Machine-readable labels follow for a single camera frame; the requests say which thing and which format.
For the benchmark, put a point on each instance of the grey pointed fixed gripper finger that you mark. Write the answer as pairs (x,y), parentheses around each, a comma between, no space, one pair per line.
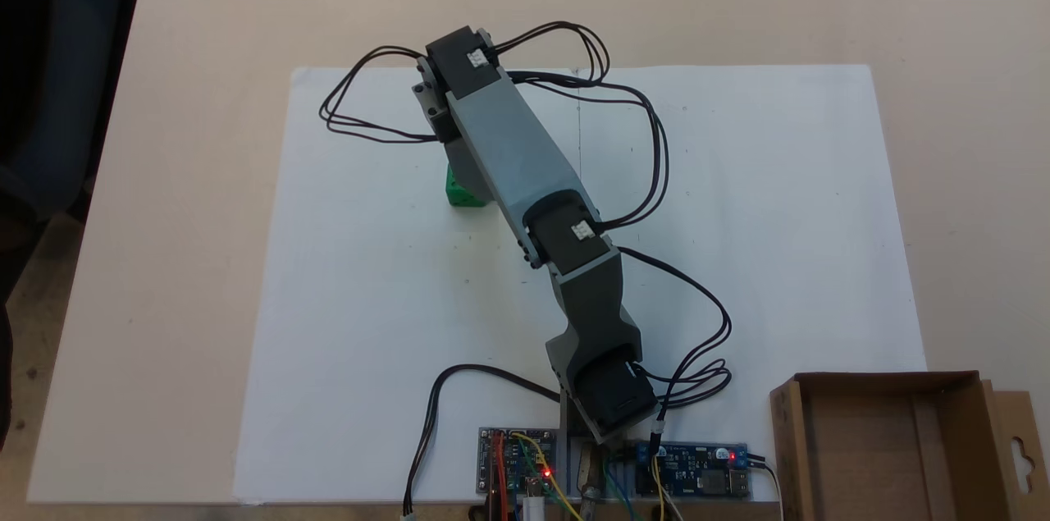
(480,190)

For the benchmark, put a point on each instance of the blue circuit board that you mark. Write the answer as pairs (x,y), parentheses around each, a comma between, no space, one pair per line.
(697,472)

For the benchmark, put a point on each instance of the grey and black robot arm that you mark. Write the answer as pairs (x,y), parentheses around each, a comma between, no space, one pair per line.
(509,152)

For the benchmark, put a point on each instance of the brown cardboard box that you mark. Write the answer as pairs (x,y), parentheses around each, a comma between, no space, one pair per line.
(861,455)

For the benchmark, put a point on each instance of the green dice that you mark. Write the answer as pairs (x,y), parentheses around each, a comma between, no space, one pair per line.
(456,194)

